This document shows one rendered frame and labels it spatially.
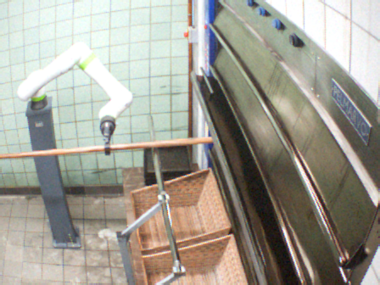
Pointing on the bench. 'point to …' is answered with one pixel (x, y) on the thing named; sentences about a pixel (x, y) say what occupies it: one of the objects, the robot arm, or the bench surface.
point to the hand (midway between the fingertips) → (107, 148)
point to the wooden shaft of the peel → (110, 148)
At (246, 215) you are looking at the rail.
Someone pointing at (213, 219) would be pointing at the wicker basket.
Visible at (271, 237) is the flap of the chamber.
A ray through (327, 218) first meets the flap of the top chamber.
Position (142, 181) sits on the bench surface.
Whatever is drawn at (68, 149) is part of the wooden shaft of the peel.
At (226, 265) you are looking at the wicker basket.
